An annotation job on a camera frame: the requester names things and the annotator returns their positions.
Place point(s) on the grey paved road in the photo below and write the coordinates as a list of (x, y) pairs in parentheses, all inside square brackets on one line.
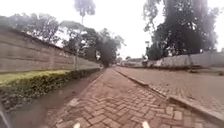
[(186, 83)]

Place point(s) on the concrete kerb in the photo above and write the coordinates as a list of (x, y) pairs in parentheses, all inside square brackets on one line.
[(190, 104)]

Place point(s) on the distant low building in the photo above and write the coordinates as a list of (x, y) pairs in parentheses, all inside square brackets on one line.
[(134, 62)]

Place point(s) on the robot's own part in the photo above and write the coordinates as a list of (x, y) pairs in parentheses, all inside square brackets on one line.
[(145, 125), (77, 125)]

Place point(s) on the pale boundary wall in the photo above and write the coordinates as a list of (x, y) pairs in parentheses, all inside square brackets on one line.
[(196, 60)]

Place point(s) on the low green hedge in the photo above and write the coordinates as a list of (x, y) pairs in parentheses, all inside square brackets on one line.
[(36, 81)]

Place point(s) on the row of trees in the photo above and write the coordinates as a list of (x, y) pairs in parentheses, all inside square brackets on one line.
[(106, 48)]

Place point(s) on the grey stone block wall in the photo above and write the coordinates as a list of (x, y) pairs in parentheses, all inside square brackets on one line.
[(33, 55)]

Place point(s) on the red brick path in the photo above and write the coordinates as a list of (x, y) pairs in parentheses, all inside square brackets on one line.
[(116, 100)]

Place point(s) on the group of tall dark trees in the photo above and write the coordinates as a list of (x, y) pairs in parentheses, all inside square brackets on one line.
[(186, 30)]

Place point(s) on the brown dirt strip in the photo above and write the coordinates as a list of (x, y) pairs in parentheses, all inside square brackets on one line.
[(43, 106)]

